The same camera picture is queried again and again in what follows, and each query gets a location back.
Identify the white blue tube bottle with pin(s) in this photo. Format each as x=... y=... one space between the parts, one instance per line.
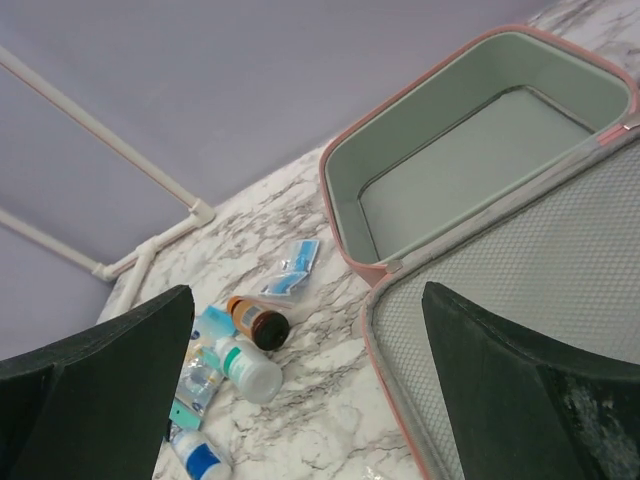
x=198 y=457

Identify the pink medicine kit case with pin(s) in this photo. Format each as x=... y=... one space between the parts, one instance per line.
x=510 y=174

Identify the white pvc pipe frame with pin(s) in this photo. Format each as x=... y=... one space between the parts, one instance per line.
x=79 y=205

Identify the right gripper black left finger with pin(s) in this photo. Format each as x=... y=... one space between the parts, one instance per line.
x=96 y=405

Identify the blue cotton swab bag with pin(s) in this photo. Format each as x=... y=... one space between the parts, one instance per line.
x=212 y=325

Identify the clear teal plastic packet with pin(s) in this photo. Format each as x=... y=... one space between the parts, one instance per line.
x=198 y=383

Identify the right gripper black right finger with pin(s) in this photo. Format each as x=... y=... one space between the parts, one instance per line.
x=523 y=405

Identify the small blue white sachet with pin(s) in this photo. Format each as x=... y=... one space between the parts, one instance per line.
x=294 y=271

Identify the amber brown medicine bottle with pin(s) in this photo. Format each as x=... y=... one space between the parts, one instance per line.
x=266 y=328

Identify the white bottle green label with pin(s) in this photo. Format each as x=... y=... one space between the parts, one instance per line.
x=256 y=377

